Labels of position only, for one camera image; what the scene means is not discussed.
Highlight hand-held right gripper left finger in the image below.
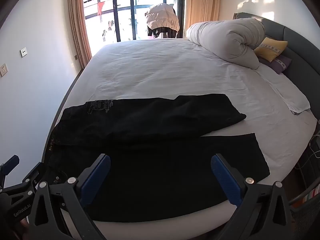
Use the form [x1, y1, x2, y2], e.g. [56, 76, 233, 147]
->
[27, 154, 112, 240]

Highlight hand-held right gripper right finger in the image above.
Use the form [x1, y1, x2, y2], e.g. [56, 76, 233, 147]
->
[211, 153, 294, 240]

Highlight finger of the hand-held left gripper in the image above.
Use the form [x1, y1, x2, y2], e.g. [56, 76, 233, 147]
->
[0, 162, 48, 201]
[0, 155, 20, 180]

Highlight black pants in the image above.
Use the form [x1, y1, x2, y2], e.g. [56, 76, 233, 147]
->
[45, 94, 270, 223]

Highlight striped cloth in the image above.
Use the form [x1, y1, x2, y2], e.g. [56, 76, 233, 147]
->
[302, 189, 320, 206]

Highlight white folded cloth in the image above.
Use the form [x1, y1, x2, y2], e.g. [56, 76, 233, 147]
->
[260, 67, 311, 115]

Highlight purple patterned pillow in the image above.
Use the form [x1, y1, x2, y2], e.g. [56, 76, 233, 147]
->
[257, 55, 292, 74]

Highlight bed with white sheet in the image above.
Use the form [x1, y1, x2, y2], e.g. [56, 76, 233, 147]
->
[41, 12, 320, 240]

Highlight yellow patterned pillow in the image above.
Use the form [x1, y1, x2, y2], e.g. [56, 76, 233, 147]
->
[254, 37, 288, 62]

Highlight rolled white duvet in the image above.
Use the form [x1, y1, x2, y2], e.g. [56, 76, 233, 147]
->
[186, 19, 265, 70]

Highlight orange curtain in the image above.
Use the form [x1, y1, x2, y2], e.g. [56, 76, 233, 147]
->
[67, 0, 92, 70]
[185, 0, 220, 30]

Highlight black framed glass door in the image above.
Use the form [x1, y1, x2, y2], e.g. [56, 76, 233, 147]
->
[82, 0, 187, 43]

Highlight beige puffer jacket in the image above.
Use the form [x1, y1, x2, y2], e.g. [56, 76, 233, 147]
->
[145, 3, 180, 32]

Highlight white cable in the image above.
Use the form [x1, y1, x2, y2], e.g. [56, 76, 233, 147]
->
[309, 135, 320, 159]

